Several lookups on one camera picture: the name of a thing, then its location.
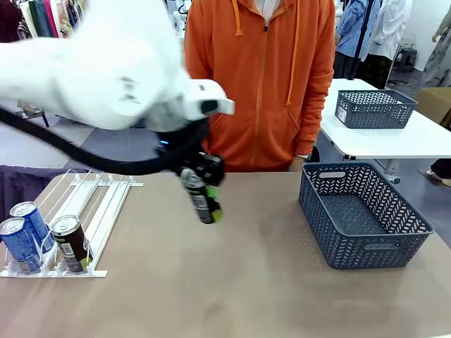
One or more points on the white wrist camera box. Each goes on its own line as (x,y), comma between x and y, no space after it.
(211,102)

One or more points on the grey woven plastic basket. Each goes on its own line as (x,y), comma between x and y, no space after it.
(373,112)
(317,197)

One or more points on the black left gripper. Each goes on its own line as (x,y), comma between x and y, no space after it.
(211,169)

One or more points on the black green drink can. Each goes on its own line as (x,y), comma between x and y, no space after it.
(199,197)

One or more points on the rack of colourful clothes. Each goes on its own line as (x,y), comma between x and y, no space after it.
(42,17)

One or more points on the brown drink can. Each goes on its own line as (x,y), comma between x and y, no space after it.
(70,239)

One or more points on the brown cardboard box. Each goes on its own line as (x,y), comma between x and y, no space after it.
(435,104)

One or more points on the blue drink can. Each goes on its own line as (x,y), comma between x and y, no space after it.
(17,246)
(33,220)

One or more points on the dark purple cloth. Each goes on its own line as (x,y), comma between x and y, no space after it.
(21,183)

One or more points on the bystander's foot in shoe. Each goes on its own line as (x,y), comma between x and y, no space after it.
(440,174)

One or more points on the black round stool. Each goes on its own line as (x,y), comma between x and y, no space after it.
(315,155)

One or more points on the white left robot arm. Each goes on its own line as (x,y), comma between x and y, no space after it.
(88,63)

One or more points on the person's left hand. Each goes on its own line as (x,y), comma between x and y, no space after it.
(299,164)

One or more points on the white side table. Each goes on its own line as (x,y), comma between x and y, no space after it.
(387,141)

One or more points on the grey plastic stool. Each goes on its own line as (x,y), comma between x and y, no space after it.
(406,58)

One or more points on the person in orange hoodie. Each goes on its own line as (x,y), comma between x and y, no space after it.
(260,88)

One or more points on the person's left forearm orange sleeve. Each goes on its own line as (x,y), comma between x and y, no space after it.
(317,116)

